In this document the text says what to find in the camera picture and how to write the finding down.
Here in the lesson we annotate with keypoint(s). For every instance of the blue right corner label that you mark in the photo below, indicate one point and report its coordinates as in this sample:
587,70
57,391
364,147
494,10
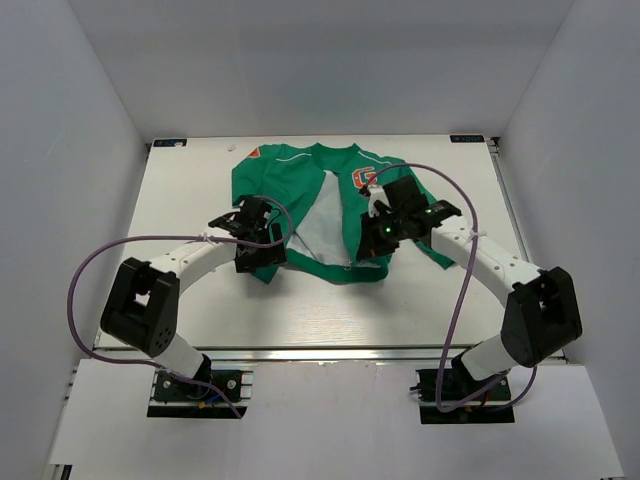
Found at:
467,138

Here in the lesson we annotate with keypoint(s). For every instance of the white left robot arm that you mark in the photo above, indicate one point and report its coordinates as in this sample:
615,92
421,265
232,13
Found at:
143,305

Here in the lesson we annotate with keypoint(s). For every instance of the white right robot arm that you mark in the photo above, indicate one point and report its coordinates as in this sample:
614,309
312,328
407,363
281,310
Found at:
541,314

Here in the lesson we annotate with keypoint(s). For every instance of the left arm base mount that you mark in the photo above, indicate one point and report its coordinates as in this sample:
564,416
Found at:
172,399

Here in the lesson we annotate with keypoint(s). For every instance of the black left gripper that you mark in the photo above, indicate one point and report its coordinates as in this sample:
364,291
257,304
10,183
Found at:
271,256

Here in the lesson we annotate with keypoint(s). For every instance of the aluminium right side rail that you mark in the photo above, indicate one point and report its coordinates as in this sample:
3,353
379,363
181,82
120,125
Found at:
493,145

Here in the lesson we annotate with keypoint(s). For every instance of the aluminium table edge rail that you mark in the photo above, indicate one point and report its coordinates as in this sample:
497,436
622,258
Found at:
293,354

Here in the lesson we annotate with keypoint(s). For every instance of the blue corner label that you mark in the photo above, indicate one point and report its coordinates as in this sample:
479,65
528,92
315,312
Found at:
467,138
169,143

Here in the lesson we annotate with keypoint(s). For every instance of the blue left corner label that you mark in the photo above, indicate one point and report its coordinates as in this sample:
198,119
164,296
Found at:
169,143

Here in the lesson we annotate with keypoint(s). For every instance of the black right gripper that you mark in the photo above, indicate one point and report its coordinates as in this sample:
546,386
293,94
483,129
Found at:
371,245

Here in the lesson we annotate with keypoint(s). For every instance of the green varsity jacket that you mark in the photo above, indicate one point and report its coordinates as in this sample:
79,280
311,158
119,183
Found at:
319,187

